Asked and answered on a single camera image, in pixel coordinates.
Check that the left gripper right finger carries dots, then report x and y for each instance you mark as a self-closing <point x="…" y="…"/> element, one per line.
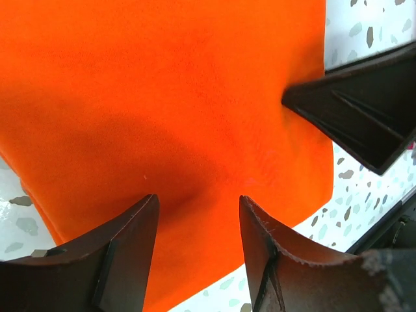
<point x="287" y="271"/>

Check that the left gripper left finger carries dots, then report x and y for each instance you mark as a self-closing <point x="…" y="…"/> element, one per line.
<point x="106" y="269"/>

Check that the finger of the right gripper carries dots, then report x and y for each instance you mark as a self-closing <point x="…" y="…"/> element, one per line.
<point x="366" y="107"/>

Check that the orange t shirt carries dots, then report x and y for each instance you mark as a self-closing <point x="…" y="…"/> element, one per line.
<point x="104" y="102"/>

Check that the aluminium frame rail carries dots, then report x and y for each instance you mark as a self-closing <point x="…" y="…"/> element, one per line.
<point x="395" y="230"/>

